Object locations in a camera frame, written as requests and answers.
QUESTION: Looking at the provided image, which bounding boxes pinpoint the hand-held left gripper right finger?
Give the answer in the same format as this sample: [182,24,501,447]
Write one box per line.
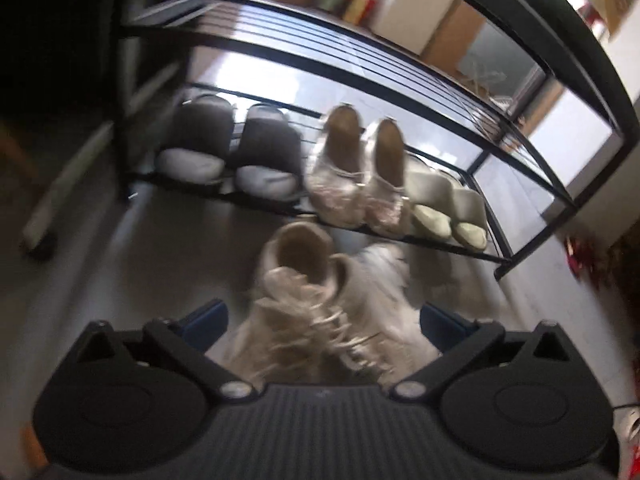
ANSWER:
[387,301,576,403]

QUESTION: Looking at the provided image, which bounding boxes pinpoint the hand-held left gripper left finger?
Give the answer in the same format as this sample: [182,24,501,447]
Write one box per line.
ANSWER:
[75,298,256,401]

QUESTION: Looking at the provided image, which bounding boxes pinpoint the white lace sneaker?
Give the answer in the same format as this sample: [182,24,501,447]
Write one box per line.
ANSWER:
[345,242,442,376]
[227,220,396,386]

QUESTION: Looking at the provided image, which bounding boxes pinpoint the pale green slipper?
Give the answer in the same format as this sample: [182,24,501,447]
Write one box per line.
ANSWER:
[447,177,490,252]
[407,157,463,241]

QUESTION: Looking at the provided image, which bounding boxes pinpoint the black metal shoe rack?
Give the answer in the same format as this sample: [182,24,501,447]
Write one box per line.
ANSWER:
[117,0,640,281]

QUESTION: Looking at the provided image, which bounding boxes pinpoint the white embroidered pearl shoe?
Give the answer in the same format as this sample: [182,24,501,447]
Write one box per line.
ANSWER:
[361,117,413,238]
[304,103,368,227]

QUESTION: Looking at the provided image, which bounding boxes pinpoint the red floor decoration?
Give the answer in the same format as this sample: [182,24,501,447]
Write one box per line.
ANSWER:
[564,235,608,286]

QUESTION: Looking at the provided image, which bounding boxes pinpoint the grey slipper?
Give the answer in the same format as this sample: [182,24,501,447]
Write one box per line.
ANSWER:
[154,92,236,185]
[234,102,303,198]

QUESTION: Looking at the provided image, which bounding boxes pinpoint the wooden door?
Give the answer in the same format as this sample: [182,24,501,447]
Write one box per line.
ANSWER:
[420,0,490,77]

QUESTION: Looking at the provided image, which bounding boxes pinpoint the yellow box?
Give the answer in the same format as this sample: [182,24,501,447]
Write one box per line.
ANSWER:
[342,0,377,24]

